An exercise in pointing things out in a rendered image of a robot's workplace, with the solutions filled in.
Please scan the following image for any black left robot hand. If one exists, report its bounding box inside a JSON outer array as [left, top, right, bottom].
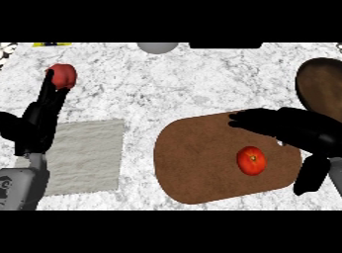
[[0, 68, 71, 157]]

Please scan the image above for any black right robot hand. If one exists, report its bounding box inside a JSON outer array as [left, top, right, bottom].
[[226, 107, 342, 197]]

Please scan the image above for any dark brown pan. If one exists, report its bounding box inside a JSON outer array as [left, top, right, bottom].
[[292, 56, 342, 130]]

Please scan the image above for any red tomato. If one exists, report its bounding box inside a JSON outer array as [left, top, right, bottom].
[[235, 145, 269, 177]]

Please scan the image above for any brown wooden cutting board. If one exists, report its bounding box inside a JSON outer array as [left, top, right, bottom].
[[152, 111, 303, 206]]

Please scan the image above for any pale grey placemat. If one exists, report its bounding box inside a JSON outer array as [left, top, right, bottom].
[[13, 119, 125, 198]]

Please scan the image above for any red apple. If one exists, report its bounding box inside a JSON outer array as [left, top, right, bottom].
[[46, 63, 78, 91]]

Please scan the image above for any yellow flat object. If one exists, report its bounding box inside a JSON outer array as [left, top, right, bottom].
[[31, 42, 72, 47]]

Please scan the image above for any grey round bowl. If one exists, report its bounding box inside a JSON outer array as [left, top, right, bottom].
[[136, 42, 177, 55]]

